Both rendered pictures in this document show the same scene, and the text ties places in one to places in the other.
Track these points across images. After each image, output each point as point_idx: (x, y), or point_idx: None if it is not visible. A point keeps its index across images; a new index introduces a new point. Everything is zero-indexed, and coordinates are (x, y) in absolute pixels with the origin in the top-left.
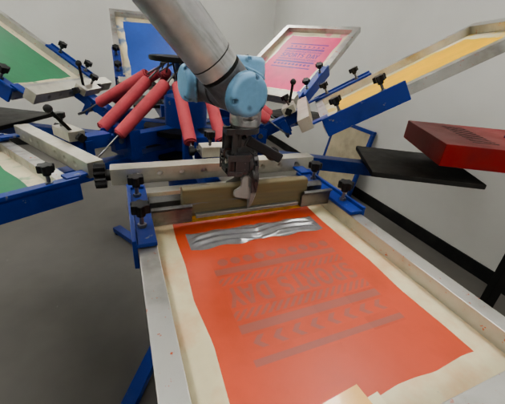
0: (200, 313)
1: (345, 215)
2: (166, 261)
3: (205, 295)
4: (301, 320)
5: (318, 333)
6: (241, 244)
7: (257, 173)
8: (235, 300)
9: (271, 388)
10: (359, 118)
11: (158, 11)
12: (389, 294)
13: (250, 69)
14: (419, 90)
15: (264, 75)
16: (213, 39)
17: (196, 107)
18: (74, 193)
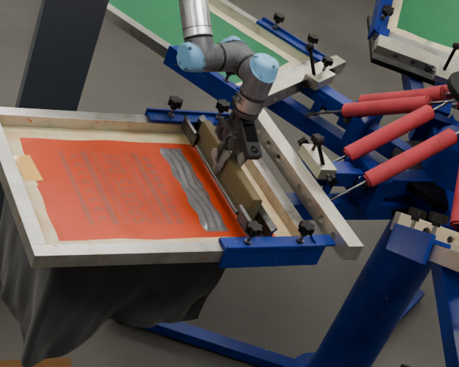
0: (95, 140)
1: None
2: (144, 135)
3: (111, 145)
4: (89, 177)
5: (78, 180)
6: (171, 173)
7: (221, 145)
8: (106, 155)
9: (45, 151)
10: (401, 248)
11: None
12: (113, 229)
13: (250, 64)
14: (433, 262)
15: (259, 77)
16: (186, 17)
17: (448, 157)
18: (229, 100)
